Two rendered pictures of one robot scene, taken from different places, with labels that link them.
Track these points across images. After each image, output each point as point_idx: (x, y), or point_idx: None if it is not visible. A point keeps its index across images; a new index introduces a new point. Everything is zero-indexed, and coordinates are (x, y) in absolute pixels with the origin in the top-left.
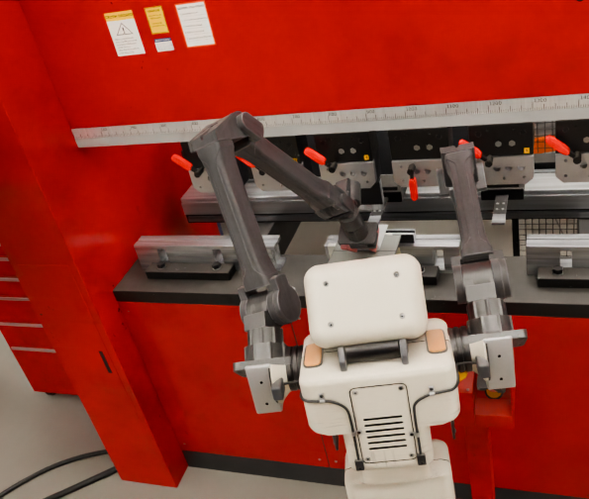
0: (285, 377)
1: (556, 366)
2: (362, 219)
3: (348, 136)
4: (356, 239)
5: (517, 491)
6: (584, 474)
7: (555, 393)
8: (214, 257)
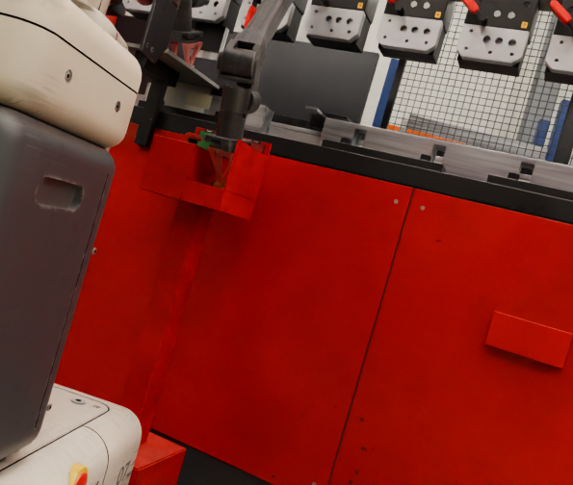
0: None
1: (302, 239)
2: (191, 9)
3: None
4: (176, 24)
5: (193, 451)
6: (279, 434)
7: (289, 281)
8: None
